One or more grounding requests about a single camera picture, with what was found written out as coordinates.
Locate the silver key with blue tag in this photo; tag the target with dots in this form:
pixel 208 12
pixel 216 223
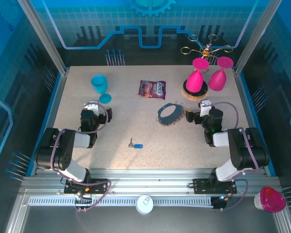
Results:
pixel 138 146

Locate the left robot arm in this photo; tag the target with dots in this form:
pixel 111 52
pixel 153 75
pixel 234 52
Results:
pixel 63 148

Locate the blue plastic goblet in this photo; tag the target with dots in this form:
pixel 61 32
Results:
pixel 100 83

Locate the pink plastic goblet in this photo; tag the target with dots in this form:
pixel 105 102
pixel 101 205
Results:
pixel 217 81
pixel 195 81

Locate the purple candy bag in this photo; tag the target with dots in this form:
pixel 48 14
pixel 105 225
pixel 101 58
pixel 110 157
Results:
pixel 152 89

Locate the black wiring connector box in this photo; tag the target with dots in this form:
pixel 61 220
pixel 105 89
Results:
pixel 83 202
pixel 219 205

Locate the white cup with pink lid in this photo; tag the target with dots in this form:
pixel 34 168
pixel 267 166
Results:
pixel 271 199

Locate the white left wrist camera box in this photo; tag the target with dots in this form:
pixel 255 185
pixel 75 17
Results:
pixel 93 108

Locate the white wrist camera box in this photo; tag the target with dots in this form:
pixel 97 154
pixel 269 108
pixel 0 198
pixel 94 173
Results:
pixel 93 108
pixel 205 109

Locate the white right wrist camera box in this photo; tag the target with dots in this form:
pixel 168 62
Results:
pixel 205 109

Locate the aluminium side rail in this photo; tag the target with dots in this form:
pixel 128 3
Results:
pixel 247 102
pixel 55 102

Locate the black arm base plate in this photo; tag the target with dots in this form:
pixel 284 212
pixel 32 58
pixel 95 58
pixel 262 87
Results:
pixel 99 185
pixel 201 187

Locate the aluminium mounting rail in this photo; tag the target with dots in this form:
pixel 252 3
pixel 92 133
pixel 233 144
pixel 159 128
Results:
pixel 148 179

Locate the aluminium frame post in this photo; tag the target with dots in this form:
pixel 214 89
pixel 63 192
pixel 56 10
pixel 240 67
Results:
pixel 42 36
pixel 257 36

